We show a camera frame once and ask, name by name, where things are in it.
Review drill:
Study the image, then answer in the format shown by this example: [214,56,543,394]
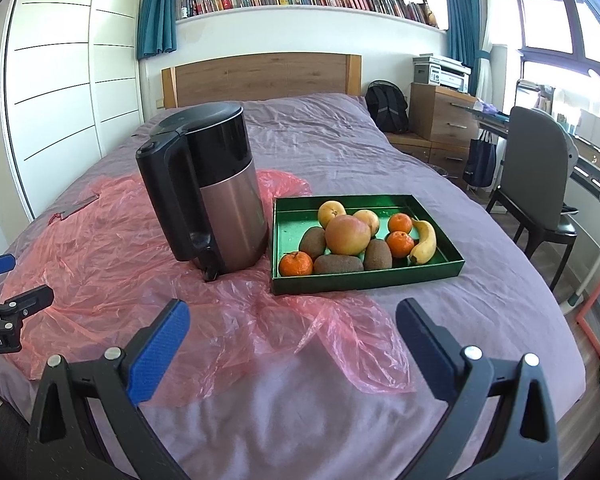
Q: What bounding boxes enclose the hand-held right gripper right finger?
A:
[396,298,561,480]

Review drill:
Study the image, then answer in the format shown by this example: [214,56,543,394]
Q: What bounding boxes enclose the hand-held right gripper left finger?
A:
[27,298,191,480]

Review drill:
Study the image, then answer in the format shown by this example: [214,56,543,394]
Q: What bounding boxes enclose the green tray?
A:
[271,194,466,296]

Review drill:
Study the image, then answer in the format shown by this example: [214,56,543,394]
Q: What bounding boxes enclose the small brown kiwi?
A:
[299,226,327,257]
[363,238,394,271]

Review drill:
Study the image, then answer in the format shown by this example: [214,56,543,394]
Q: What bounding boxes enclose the yellow banana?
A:
[408,218,438,265]

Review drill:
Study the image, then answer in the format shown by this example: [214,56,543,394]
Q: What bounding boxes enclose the large brown kiwi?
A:
[313,254,365,276]

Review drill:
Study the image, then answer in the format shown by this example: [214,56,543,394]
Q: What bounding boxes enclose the large reddish yellow apple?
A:
[324,214,372,256]

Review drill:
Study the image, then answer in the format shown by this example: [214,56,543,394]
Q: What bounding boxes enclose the striped yellow orange fruit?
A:
[352,209,381,237]

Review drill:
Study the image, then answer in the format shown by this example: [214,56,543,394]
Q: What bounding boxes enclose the pink plastic sheet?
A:
[0,169,421,395]

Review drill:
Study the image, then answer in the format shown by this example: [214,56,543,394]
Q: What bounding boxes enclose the knife with red loop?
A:
[50,194,101,223]

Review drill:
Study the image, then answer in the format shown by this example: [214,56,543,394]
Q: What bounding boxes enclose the copper and black electric kettle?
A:
[135,101,270,282]

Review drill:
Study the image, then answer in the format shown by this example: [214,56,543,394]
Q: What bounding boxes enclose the orange framed panel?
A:
[576,280,600,361]

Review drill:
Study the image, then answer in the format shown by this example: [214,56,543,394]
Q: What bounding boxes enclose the white wardrobe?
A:
[0,0,148,221]

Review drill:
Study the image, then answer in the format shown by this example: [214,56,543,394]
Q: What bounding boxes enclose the dark blue tote bag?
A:
[462,130,498,188]

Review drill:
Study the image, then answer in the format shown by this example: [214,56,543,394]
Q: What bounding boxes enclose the low wooden cabinet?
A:
[384,131,473,191]

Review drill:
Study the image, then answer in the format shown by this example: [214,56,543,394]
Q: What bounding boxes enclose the grey chair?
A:
[486,106,579,291]

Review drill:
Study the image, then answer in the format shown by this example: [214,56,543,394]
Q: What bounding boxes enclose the purple bed cover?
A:
[0,92,588,480]

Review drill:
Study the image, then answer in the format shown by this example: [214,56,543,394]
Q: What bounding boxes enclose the glass desk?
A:
[472,102,600,201]

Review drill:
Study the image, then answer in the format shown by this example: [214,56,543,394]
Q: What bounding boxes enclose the black backpack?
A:
[365,80,411,134]

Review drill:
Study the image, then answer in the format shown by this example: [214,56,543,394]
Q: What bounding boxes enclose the white printer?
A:
[412,54,472,93]

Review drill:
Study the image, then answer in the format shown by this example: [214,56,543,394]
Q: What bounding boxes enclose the wooden headboard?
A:
[161,52,363,109]

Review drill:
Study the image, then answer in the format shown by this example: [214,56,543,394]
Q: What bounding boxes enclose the teal curtain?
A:
[136,0,178,61]
[444,0,493,101]

